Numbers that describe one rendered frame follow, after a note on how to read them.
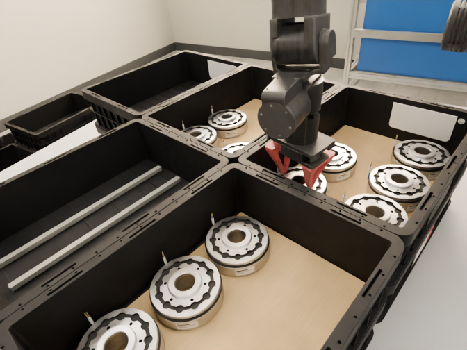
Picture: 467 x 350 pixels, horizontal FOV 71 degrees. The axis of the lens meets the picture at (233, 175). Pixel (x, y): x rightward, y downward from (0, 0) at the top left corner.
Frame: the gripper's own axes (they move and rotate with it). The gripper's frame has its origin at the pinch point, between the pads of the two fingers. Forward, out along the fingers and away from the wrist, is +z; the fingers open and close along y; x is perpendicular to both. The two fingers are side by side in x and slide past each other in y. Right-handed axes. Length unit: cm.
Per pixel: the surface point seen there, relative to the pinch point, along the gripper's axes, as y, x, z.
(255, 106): -33.4, 22.5, 5.8
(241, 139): -23.2, 7.2, 5.3
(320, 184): 3.7, 2.3, 1.1
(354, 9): -96, 181, 19
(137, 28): -347, 145, 63
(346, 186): 6.1, 8.1, 3.9
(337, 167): 3.2, 8.6, 0.8
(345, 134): -4.9, 25.0, 4.5
